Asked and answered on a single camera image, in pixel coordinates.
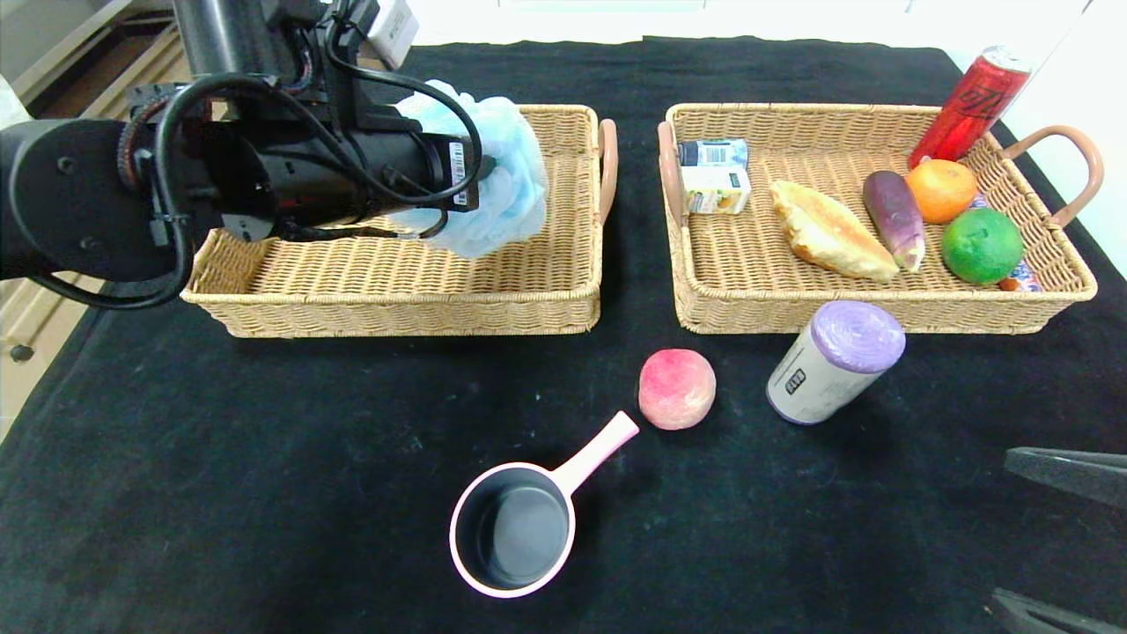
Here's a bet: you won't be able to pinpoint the pink saucepan with dark inside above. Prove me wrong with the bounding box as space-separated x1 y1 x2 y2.
450 411 640 600

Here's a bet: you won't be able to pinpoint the light blue mesh bath loofah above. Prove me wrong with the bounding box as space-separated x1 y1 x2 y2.
387 79 549 259

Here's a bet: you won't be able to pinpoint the golden striped croissant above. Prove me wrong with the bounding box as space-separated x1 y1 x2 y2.
770 180 901 283

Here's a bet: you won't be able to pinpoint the purple eggplant with green stem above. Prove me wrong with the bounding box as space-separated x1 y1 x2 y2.
862 170 927 273

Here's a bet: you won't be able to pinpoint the pink red peach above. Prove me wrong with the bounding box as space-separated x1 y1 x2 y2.
638 349 717 431

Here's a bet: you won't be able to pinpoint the white yellow juice box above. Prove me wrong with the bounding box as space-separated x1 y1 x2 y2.
680 166 752 216

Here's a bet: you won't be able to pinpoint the dark blue drink carton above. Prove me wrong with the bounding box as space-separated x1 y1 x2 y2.
678 139 749 168

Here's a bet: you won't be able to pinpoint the purple bag roll grey label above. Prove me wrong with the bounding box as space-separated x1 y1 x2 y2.
765 300 907 426

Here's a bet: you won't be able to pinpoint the white furniture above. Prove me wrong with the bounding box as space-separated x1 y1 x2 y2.
409 0 961 49

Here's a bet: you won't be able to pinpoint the black table cloth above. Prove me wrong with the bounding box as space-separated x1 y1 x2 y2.
0 37 1127 634

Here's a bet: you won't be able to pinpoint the orange fruit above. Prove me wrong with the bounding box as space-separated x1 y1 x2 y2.
905 159 979 225

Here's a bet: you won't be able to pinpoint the green round citrus fruit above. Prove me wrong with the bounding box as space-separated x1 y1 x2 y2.
940 208 1024 286

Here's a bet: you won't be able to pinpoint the red soda can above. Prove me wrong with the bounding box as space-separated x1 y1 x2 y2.
907 46 1034 170

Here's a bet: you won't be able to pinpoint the wooden rack on castors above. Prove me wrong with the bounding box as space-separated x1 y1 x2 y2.
0 273 98 366

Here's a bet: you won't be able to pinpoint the woven wicker basket brown handles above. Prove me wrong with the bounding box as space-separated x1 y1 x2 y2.
657 103 1104 335
180 104 619 340

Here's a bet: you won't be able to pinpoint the black camera cable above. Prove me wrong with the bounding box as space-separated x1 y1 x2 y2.
324 18 483 217

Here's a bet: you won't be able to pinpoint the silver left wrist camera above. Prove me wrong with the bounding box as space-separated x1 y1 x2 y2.
365 0 420 71

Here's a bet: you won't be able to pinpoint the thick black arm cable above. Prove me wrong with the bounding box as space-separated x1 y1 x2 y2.
26 75 291 311

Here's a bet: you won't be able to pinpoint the grey metal shelf frame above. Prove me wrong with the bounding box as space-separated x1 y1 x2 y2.
0 0 190 120

